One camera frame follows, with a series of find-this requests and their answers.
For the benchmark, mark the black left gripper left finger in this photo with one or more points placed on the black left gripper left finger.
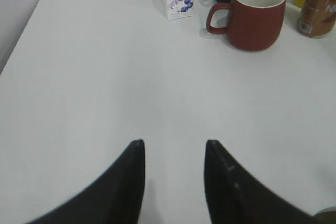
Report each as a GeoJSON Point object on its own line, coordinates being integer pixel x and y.
{"type": "Point", "coordinates": [115, 197]}

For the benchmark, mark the dark red ceramic mug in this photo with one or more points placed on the dark red ceramic mug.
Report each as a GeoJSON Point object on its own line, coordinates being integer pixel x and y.
{"type": "Point", "coordinates": [252, 25]}

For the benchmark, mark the brown Nescafe coffee bottle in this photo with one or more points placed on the brown Nescafe coffee bottle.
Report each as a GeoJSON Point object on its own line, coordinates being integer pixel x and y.
{"type": "Point", "coordinates": [317, 18]}

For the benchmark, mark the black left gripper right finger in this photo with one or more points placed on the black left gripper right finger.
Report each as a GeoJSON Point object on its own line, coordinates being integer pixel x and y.
{"type": "Point", "coordinates": [233, 195]}

